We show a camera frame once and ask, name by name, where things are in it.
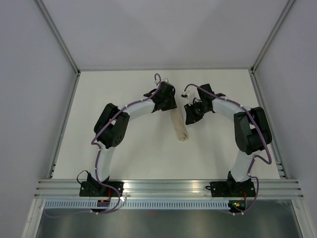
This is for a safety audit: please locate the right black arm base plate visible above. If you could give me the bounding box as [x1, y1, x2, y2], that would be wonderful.
[209, 181, 256, 198]

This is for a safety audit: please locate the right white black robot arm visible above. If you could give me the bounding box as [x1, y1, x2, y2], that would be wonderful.
[182, 84, 272, 197]

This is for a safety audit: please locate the white slotted cable duct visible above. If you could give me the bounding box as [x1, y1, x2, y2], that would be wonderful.
[44, 199, 229, 210]

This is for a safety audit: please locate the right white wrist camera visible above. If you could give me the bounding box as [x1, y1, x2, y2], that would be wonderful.
[181, 91, 197, 105]

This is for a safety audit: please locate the aluminium frame post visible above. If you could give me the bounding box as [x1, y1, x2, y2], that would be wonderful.
[249, 0, 296, 74]
[34, 0, 80, 76]

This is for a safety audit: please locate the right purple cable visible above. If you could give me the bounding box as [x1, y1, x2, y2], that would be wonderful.
[182, 83, 273, 216]

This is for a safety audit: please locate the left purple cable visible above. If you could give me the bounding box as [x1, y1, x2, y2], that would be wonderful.
[44, 73, 164, 219]

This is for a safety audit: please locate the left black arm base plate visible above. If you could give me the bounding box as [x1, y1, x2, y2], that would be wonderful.
[79, 181, 124, 197]

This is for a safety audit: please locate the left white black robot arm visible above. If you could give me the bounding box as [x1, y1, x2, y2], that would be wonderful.
[81, 81, 177, 196]

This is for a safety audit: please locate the beige cloth napkin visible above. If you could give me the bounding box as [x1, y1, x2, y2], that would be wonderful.
[170, 108, 189, 142]

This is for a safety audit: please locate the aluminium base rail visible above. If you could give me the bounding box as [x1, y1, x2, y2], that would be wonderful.
[33, 179, 304, 200]

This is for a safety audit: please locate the purple cable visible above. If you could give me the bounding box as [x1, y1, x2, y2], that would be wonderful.
[44, 73, 164, 219]
[182, 83, 273, 216]

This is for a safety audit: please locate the left aluminium frame post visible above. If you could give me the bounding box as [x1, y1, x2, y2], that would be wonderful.
[34, 0, 80, 76]

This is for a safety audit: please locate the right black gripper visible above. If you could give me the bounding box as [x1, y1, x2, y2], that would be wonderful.
[184, 101, 210, 125]

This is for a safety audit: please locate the right aluminium frame post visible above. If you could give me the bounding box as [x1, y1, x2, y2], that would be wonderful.
[249, 0, 296, 74]

